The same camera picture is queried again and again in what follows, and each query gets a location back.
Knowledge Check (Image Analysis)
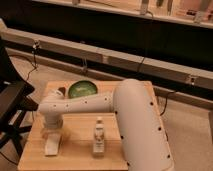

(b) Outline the white sponge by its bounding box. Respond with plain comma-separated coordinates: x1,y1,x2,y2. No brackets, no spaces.
45,133,61,156

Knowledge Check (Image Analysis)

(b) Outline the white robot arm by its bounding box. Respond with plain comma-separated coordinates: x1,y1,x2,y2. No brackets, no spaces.
38,79,175,171

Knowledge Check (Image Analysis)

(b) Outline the clear plastic bottle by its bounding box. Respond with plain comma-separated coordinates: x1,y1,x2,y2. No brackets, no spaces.
93,117,105,157

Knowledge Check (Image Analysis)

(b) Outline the black rectangular block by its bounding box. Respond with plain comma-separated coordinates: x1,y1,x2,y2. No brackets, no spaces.
58,87,66,95

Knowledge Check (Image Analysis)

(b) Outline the green bowl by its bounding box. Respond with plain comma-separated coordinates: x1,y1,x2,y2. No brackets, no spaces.
68,80,98,98

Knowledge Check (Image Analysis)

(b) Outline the black chair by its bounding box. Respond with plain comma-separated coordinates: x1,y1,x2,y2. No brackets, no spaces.
0,37,38,156

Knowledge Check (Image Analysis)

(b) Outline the black cable on wall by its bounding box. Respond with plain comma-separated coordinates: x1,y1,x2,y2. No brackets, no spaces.
25,40,41,82

